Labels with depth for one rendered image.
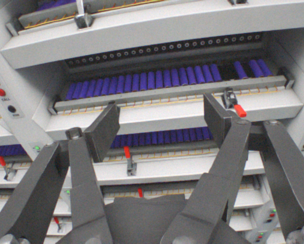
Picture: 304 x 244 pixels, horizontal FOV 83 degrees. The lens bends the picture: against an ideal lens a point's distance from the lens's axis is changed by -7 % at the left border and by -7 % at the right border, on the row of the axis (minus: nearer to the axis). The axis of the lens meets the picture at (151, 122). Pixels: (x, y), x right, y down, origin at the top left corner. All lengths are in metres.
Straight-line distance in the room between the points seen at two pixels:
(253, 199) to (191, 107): 0.45
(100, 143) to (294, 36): 0.47
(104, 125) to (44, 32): 0.30
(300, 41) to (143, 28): 0.34
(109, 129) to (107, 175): 0.41
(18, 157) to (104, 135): 0.63
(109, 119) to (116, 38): 0.20
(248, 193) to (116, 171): 0.47
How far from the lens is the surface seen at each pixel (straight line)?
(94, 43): 0.37
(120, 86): 0.48
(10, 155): 0.83
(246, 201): 0.75
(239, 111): 0.37
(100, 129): 0.16
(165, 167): 0.56
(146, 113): 0.42
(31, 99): 0.49
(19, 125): 0.54
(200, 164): 0.56
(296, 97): 0.51
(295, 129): 0.53
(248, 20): 0.37
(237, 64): 0.52
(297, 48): 0.51
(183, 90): 0.43
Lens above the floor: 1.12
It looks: 35 degrees down
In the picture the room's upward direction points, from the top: 10 degrees counter-clockwise
